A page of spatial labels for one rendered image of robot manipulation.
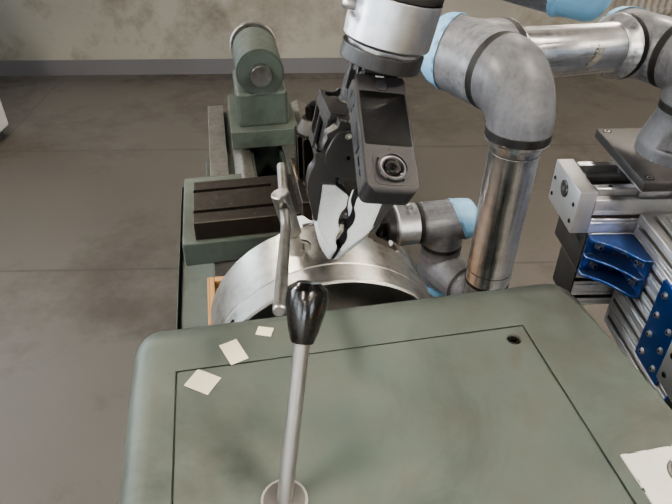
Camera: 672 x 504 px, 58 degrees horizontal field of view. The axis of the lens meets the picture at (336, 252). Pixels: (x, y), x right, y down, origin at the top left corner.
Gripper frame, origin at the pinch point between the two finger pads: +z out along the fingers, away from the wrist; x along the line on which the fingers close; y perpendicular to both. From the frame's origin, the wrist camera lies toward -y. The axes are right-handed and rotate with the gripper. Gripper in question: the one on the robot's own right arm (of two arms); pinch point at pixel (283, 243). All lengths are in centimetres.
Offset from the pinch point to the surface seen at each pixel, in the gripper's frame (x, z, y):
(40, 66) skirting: -100, 147, 414
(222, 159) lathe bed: -21, 10, 75
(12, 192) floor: -108, 127, 228
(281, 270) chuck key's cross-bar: 25.3, 3.4, -40.2
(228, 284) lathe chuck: 10.1, 9.2, -22.2
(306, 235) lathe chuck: 16.1, -1.4, -21.5
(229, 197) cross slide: -10.6, 8.7, 35.4
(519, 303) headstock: 17.9, -21.5, -41.0
